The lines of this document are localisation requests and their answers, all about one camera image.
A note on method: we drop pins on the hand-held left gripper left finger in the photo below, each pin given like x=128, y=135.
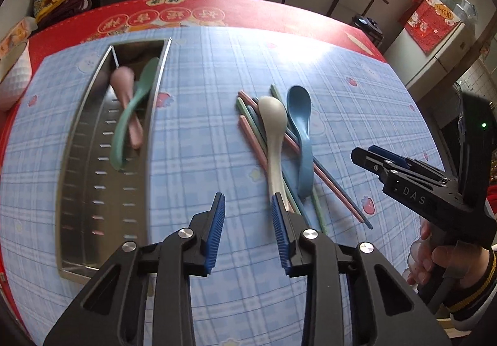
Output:
x=215, y=229

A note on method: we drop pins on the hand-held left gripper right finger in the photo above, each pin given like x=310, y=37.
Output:
x=281, y=233

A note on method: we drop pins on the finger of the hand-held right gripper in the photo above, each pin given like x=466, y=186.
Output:
x=369, y=160
x=392, y=156

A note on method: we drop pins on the blue chopstick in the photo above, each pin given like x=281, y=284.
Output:
x=252, y=114
x=341, y=194

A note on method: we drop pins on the pink chopstick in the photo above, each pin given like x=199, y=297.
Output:
x=330, y=184
x=252, y=136

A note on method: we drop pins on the blue spoon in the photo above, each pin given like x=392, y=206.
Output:
x=305, y=144

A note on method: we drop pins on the white spoon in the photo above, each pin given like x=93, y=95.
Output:
x=273, y=136

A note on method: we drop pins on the stainless steel utensil tray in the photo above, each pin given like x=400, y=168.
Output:
x=101, y=175

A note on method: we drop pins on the person's right forearm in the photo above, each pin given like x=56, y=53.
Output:
x=477, y=284

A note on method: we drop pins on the person's right hand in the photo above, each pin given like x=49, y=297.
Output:
x=442, y=258

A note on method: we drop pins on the blue plaid table mat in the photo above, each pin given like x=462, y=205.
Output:
x=202, y=136

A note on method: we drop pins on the white cabinet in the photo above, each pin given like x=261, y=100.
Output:
x=431, y=62

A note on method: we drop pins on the black device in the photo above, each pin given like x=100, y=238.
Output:
x=367, y=27

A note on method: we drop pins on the red printed bag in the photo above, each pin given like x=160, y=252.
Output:
x=429, y=23

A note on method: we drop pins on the green spoon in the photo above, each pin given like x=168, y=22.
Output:
x=128, y=116

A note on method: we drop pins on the pink spoon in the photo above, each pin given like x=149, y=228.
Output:
x=126, y=97

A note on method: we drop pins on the clear plastic containers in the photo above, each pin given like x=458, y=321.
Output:
x=462, y=6

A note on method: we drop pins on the red printed tablecloth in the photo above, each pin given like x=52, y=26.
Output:
x=240, y=10

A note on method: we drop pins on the white textured bowl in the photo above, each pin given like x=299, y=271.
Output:
x=13, y=78

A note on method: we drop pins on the orange snack packet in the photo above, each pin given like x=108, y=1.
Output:
x=15, y=33

